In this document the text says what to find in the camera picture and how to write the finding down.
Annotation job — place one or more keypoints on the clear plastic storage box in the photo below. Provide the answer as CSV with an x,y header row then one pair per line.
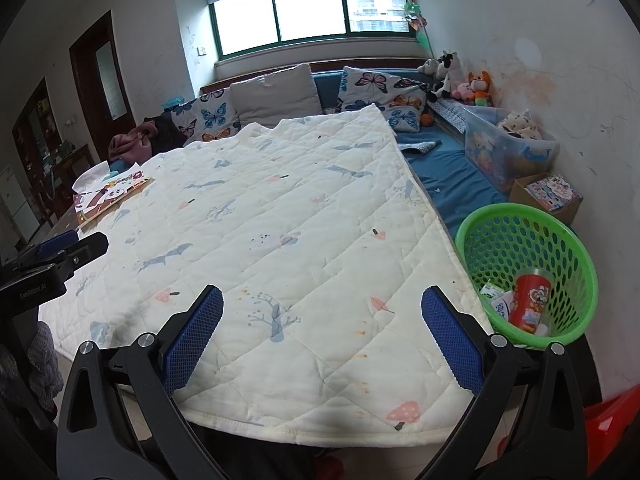
x,y
500,160

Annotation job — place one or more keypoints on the grey cushion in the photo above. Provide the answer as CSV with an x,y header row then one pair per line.
x,y
275,95

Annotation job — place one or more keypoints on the grey patterned cloth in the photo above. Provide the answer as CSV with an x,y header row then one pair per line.
x,y
420,146

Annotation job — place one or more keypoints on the blue sofa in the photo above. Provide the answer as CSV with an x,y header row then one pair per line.
x,y
450,175

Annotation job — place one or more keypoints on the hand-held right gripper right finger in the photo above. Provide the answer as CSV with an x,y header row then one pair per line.
x,y
450,347

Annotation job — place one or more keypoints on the white quilted blanket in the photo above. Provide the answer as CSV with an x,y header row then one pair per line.
x,y
275,260

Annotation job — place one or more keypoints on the white and green milk carton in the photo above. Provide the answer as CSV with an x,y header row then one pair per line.
x,y
500,305

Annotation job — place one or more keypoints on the white patterned cloth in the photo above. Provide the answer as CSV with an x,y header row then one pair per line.
x,y
517,124

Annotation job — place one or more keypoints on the pink plush toy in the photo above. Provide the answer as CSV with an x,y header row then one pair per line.
x,y
463,92

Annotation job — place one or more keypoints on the dark wooden cabinet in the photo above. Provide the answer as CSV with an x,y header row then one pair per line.
x,y
37,120

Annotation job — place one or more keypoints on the teal plastic bag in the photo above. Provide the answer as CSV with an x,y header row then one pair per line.
x,y
173,102

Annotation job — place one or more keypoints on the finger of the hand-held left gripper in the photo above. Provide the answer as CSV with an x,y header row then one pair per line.
x,y
85,252
57,244

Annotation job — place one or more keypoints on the dark wooden side table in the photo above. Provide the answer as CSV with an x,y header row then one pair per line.
x,y
72,162

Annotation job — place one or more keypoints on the white appliance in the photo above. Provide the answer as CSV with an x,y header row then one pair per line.
x,y
15,205

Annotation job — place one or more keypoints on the orange fox plush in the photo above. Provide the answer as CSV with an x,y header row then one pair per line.
x,y
480,87

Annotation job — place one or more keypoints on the red printed plastic cup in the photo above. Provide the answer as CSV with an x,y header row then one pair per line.
x,y
530,300

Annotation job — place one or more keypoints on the green toy pinwheel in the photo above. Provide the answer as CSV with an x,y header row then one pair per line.
x,y
417,20

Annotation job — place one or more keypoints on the green-framed window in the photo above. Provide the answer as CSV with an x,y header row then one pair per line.
x,y
310,15

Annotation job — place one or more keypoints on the pink clothing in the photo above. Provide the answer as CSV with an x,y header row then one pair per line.
x,y
130,145

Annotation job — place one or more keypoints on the green plastic basket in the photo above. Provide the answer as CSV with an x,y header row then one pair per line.
x,y
500,240

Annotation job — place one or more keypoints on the black and white cow plush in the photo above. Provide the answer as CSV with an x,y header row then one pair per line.
x,y
449,72

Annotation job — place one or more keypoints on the cardboard box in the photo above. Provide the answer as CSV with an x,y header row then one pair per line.
x,y
550,195

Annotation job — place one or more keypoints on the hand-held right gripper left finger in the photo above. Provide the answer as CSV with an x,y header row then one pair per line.
x,y
195,347

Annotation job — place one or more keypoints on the orange ball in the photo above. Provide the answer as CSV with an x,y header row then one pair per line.
x,y
427,119

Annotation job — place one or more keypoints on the black clothing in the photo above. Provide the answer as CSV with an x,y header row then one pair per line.
x,y
167,135

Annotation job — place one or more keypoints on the red plastic stool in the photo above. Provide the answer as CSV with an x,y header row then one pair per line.
x,y
615,415

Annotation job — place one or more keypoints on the cartoon picture book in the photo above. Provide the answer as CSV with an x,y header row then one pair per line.
x,y
110,197

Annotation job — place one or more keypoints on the dark wooden door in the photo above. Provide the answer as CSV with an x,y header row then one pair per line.
x,y
95,80

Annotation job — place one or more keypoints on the butterfly print pillow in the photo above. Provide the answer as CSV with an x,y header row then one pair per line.
x,y
370,85
407,115
210,120

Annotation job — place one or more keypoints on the white crumpled paper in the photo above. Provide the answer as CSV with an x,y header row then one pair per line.
x,y
95,175

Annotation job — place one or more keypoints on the grey plush toy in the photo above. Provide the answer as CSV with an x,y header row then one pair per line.
x,y
427,67

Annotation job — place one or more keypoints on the blue patterned cloth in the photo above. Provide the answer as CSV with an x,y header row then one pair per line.
x,y
450,115

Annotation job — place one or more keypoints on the person's left hand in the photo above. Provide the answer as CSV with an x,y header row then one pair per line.
x,y
47,365

